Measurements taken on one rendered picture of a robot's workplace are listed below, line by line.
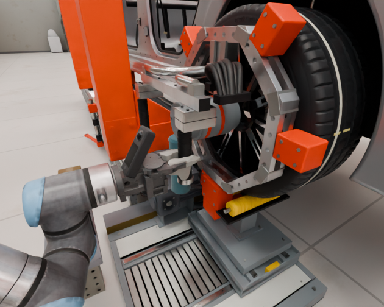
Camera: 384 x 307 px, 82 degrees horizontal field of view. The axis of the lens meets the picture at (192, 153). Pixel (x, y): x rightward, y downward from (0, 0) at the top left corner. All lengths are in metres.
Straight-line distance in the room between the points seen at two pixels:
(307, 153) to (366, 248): 1.24
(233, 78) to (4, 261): 0.53
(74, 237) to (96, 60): 0.74
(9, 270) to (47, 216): 0.11
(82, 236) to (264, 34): 0.61
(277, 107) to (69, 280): 0.55
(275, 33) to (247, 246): 0.89
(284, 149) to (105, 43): 0.82
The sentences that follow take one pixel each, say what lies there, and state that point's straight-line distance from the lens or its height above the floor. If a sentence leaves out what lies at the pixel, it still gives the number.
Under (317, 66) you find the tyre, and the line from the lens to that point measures 0.63.
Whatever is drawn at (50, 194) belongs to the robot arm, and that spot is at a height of 0.84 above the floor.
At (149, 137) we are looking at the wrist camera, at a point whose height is 0.90.
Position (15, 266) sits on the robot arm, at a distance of 0.46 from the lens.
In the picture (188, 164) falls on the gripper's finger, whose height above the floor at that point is 0.82.
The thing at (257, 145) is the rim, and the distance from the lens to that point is 0.81.
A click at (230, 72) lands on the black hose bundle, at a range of 0.55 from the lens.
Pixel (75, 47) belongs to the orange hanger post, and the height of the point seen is 0.97.
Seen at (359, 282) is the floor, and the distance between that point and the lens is 1.54.
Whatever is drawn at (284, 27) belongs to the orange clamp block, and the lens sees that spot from 0.59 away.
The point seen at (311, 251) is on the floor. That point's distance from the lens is 1.55.
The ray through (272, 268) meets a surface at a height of 0.18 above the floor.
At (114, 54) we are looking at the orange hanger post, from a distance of 1.08.
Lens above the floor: 1.10
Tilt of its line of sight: 28 degrees down
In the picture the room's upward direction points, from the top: straight up
